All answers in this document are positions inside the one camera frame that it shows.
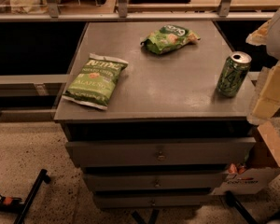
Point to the black stand leg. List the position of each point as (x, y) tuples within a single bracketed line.
[(42, 177), (232, 201)]

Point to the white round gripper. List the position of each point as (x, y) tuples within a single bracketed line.
[(279, 36)]

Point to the bottom grey drawer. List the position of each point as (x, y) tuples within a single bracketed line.
[(133, 201)]

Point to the grey drawer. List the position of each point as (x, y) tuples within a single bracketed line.
[(159, 152), (133, 201), (153, 181)]

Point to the middle grey drawer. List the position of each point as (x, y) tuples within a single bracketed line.
[(153, 181)]

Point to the grey drawer cabinet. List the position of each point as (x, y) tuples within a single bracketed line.
[(171, 96)]

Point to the green soda can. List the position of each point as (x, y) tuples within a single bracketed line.
[(233, 73)]

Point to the black orange clamp tool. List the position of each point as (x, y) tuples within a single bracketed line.
[(10, 204)]

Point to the top grey drawer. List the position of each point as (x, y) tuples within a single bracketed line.
[(159, 152)]

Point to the open cardboard box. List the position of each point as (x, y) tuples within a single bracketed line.
[(261, 167)]

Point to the green jalapeno potato chip bag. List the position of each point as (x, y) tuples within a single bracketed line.
[(96, 81)]

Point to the green rice chip bag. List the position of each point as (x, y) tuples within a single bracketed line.
[(169, 38)]

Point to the black stand leg right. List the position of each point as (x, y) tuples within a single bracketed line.
[(232, 201)]

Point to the black stand leg left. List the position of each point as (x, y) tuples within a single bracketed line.
[(42, 177)]

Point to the metal shelf rail frame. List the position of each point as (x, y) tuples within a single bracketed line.
[(128, 10)]

